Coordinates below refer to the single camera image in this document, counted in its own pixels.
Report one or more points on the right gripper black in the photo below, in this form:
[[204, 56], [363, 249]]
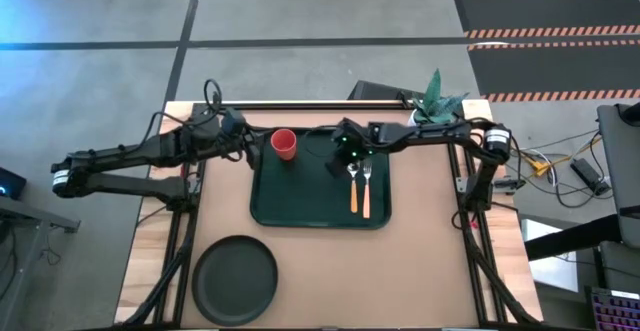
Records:
[[367, 138]]

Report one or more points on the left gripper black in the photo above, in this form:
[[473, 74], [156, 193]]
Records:
[[237, 145]]

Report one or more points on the red plastic cup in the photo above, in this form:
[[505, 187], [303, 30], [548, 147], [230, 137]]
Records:
[[283, 143]]

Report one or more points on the dark green plastic tray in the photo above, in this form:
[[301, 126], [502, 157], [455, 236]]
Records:
[[300, 196]]

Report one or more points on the black round plate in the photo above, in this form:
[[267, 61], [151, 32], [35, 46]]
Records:
[[235, 281]]

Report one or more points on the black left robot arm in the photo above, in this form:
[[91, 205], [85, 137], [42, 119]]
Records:
[[125, 151]]

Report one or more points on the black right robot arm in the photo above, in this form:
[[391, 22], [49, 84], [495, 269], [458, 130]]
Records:
[[440, 132]]

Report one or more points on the black computer monitor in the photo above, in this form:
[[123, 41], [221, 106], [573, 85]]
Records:
[[375, 91]]

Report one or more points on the tan table mat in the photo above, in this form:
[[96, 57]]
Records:
[[350, 281]]

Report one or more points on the green plant in white pot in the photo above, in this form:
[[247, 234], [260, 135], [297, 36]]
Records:
[[437, 106]]

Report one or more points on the pink tag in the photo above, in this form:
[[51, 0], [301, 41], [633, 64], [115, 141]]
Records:
[[471, 224]]

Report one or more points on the grey metal desk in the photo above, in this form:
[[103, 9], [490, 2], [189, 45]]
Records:
[[30, 211]]

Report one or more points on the black mat with orange stripes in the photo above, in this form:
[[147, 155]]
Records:
[[550, 71], [550, 10]]

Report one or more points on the white box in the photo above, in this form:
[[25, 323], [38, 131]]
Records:
[[550, 271]]

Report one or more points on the black device with blue light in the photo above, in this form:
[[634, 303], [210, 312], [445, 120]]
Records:
[[12, 181]]

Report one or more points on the black desk beam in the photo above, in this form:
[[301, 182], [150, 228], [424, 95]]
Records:
[[575, 236]]

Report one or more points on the black power adapter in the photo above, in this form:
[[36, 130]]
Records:
[[590, 175]]

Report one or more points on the grey flat panel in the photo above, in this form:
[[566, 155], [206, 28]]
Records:
[[625, 171]]

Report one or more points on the backlit keyboard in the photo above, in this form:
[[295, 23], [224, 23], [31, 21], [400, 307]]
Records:
[[615, 313]]

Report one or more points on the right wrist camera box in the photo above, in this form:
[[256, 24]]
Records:
[[346, 132]]

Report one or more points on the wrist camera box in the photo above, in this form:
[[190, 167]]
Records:
[[346, 132], [234, 121]]

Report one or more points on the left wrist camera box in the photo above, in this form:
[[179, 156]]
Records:
[[234, 121]]

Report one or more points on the black aluminium rig frame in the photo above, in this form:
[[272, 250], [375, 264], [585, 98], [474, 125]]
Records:
[[300, 105]]

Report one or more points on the grey metal bracket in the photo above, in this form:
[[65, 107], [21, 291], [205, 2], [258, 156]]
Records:
[[507, 185]]

